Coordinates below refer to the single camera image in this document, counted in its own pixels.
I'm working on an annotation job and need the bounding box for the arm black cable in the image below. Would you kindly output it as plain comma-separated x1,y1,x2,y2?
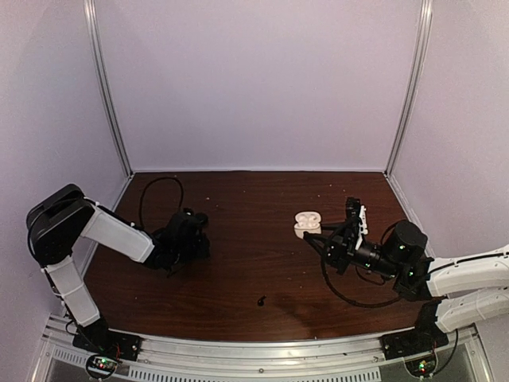
322,258,402,307
139,177,185,232

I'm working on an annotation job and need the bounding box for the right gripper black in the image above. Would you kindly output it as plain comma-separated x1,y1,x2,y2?
305,222,402,280

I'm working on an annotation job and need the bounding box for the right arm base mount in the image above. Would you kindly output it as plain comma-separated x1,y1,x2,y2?
380,328,449,360

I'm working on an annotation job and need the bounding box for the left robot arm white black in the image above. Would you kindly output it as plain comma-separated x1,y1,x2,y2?
26,184,210,353

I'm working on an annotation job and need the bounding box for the aluminium frame post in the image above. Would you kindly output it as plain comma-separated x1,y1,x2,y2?
83,0,134,177
384,0,433,179

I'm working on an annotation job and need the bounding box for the left circuit board with leds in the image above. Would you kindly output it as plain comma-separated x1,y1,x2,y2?
85,354,119,380

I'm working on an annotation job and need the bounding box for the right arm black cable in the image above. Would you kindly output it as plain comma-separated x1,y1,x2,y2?
322,258,402,307

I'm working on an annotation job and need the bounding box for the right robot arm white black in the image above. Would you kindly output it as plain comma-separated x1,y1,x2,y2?
293,217,508,352

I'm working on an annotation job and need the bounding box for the left aluminium frame post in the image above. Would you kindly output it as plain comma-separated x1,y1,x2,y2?
83,0,134,177

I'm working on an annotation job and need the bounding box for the front aluminium rail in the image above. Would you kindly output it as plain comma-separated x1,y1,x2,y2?
28,315,494,381

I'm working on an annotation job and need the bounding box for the right circuit board with leds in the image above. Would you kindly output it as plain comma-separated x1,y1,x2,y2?
405,355,437,378

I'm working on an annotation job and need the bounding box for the circuit board with leds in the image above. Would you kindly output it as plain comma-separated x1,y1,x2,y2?
405,355,437,378
85,354,119,380

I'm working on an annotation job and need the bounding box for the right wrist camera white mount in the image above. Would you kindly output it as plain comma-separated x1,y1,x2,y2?
345,197,368,250

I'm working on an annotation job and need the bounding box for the black round cap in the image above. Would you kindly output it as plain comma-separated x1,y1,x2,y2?
195,212,209,227

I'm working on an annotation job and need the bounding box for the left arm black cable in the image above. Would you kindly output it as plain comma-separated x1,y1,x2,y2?
139,177,185,232

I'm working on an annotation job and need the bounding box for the right aluminium frame post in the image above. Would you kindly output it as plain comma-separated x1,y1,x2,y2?
384,0,433,179

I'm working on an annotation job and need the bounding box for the white earbud charging case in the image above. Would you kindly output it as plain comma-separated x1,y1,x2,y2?
293,211,322,239

